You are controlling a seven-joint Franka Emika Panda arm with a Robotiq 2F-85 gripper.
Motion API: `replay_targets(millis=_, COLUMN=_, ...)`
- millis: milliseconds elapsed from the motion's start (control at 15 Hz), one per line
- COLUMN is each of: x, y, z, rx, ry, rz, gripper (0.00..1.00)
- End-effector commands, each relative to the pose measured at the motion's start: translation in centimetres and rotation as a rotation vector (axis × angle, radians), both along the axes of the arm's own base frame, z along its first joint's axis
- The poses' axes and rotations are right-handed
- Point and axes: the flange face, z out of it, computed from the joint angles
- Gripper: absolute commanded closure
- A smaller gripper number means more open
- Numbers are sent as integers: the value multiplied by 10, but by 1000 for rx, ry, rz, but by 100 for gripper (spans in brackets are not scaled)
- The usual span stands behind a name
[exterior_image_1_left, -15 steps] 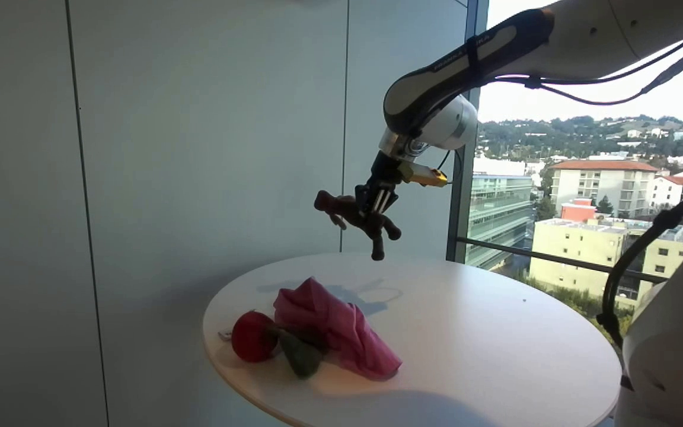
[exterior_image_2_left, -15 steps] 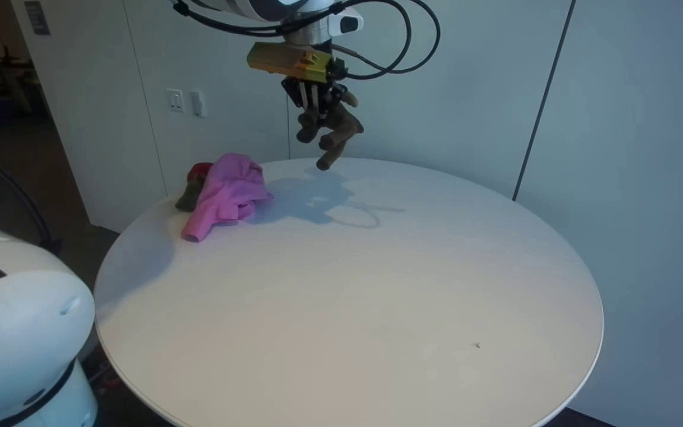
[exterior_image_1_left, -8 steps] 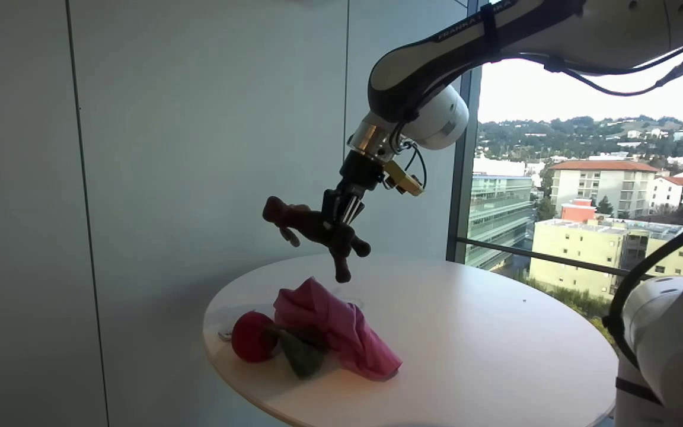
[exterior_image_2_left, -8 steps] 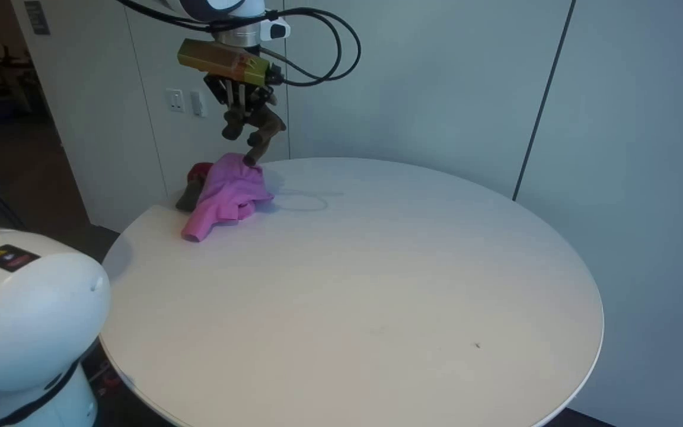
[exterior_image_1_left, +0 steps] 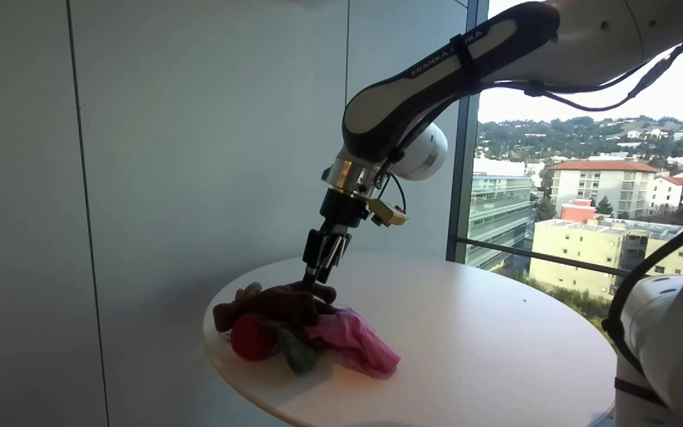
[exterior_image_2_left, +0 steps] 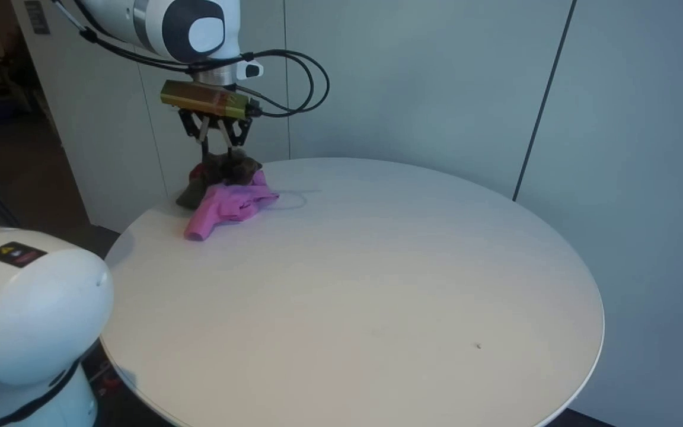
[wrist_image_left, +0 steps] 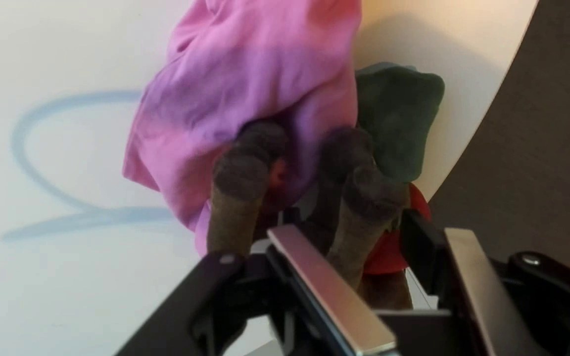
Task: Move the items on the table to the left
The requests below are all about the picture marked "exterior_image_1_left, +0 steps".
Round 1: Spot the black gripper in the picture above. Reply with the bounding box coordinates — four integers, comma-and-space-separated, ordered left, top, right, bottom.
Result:
299, 187, 376, 286

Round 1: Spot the brown plush toy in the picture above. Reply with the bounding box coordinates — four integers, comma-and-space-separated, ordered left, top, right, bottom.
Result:
211, 278, 341, 336

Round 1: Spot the pink cloth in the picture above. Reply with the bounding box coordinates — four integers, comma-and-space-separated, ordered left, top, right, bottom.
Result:
300, 306, 402, 380

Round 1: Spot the red toy with green leaf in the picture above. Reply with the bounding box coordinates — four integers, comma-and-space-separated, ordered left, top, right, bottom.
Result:
227, 311, 323, 376

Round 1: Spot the dark window mullion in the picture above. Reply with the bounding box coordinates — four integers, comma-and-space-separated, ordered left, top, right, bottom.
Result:
443, 0, 488, 265

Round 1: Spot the glass office building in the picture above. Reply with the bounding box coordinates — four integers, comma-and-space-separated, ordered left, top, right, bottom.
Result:
465, 157, 537, 278

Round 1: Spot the dark balcony railing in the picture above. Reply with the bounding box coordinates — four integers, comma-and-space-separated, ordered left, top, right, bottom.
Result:
457, 234, 676, 285

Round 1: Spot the yellow flat-roofed building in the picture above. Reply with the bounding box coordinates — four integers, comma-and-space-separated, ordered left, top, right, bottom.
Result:
526, 215, 683, 303

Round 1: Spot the small orange building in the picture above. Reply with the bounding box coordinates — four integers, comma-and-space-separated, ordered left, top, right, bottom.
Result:
559, 196, 599, 224

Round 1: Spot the white building with red roof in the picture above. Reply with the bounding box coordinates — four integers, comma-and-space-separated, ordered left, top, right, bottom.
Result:
548, 157, 662, 221

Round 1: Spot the yellowish wrist camera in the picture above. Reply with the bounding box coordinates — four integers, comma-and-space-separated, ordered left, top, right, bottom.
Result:
364, 196, 411, 230

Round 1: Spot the thick black base cable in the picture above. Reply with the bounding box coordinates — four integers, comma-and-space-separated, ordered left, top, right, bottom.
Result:
599, 207, 683, 380

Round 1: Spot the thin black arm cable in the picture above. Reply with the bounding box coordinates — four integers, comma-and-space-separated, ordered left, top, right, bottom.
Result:
505, 37, 683, 113

